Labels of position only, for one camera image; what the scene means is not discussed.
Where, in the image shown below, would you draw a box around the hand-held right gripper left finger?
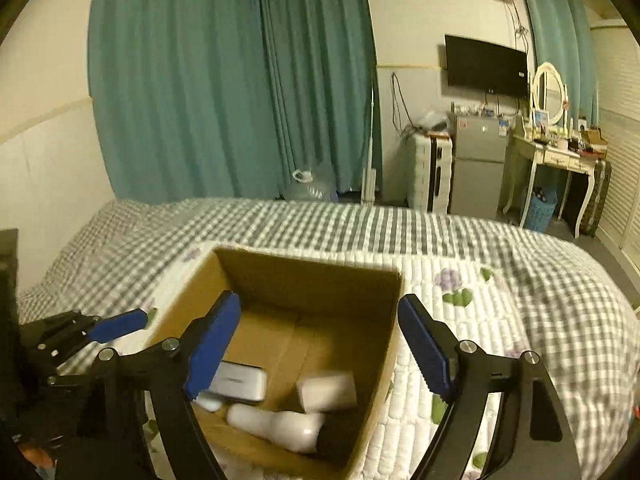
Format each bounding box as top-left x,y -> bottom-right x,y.
97,291 -> 242,480

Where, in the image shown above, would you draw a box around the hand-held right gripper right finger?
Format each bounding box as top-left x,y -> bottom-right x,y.
397,294 -> 583,480

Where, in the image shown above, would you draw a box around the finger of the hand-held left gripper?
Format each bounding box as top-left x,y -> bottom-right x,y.
45,371 -> 107,395
20,309 -> 149,373

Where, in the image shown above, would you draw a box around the white rectangular case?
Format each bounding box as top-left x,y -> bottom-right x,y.
210,361 -> 268,403

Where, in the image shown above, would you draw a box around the white plastic bottle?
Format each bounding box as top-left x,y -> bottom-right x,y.
226,404 -> 327,454

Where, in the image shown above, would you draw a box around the small white carton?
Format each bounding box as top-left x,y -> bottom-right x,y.
296,372 -> 358,412

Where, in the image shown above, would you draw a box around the brown cardboard box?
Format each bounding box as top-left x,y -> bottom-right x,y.
142,246 -> 405,480

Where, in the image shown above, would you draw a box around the white floral bed mat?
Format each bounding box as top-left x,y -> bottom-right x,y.
142,241 -> 532,480

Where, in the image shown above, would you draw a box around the bed with checkered blanket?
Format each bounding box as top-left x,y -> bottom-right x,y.
19,197 -> 640,480

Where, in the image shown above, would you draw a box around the white upright pole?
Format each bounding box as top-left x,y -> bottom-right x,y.
360,87 -> 379,206

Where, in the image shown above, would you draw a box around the white suitcase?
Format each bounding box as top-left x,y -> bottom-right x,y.
407,132 -> 454,213

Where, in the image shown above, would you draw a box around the blue plastic basket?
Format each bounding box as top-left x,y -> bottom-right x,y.
524,192 -> 559,234

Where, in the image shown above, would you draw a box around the white floor fan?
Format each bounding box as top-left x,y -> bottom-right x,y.
281,162 -> 339,204

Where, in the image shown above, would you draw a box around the grey small fridge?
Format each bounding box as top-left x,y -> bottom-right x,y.
449,112 -> 512,219

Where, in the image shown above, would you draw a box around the clear plastic bag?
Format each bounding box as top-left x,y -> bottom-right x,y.
414,109 -> 452,134

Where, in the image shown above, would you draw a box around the dark suitcase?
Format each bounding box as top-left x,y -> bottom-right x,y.
579,157 -> 614,239

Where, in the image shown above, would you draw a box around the white dressing table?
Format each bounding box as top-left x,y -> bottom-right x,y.
502,131 -> 597,239

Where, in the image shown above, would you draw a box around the wide teal curtain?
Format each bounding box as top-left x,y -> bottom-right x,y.
87,0 -> 384,202

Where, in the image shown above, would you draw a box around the brown box on dresser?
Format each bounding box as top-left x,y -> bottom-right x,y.
579,127 -> 609,157

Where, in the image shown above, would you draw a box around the white louvred wardrobe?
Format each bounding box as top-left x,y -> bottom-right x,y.
589,19 -> 640,311

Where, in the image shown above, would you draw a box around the white oval vanity mirror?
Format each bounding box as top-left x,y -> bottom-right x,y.
530,61 -> 571,126

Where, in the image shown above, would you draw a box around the narrow teal curtain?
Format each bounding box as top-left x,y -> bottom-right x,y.
515,0 -> 601,132

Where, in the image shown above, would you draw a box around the black wall cables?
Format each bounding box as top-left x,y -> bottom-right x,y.
389,72 -> 417,137

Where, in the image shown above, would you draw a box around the black wall television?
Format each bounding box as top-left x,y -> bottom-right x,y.
444,34 -> 530,100

